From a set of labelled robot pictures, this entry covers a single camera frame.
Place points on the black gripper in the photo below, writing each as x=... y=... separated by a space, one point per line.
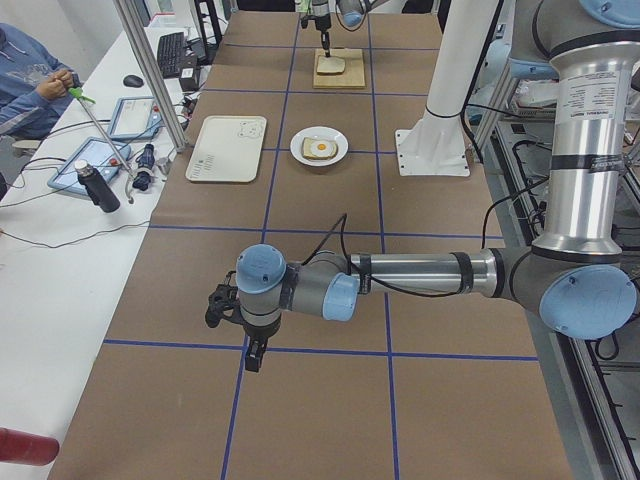
x=258 y=332
x=320 y=20

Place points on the bread slice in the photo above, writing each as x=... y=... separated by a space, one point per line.
x=308 y=155
x=329 y=66

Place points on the white round plate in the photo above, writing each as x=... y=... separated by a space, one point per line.
x=319 y=132

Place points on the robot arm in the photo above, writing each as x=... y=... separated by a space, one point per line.
x=570 y=275
x=350 y=14

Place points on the bread slice under egg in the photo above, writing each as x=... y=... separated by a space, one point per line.
x=308 y=155

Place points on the wooden cutting board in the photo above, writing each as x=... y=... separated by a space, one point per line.
x=353 y=76

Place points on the fried egg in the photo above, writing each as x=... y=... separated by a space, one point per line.
x=321 y=148

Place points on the small black box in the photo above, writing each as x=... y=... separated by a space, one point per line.
x=189 y=79

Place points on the cream bear tray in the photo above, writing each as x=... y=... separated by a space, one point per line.
x=228 y=149

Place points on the black keyboard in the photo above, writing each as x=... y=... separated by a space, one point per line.
x=169 y=54

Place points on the black computer mouse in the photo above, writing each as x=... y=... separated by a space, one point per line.
x=133 y=81

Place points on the far teach pendant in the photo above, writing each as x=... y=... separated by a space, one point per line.
x=134 y=118

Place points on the folded dark umbrella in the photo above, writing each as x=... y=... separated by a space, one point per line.
x=144 y=171

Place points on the black water bottle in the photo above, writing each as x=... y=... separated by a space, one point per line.
x=96 y=186

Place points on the red cylinder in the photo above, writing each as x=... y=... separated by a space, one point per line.
x=25 y=448

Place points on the person in blue hoodie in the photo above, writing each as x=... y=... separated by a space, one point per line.
x=34 y=86

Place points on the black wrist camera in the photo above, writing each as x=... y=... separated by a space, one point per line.
x=223 y=304

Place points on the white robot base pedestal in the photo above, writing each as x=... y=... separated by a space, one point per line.
x=435 y=144

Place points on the aluminium frame post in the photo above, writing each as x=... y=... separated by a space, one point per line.
x=135 y=32

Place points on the green handled reacher grabber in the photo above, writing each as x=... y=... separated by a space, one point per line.
x=85 y=102

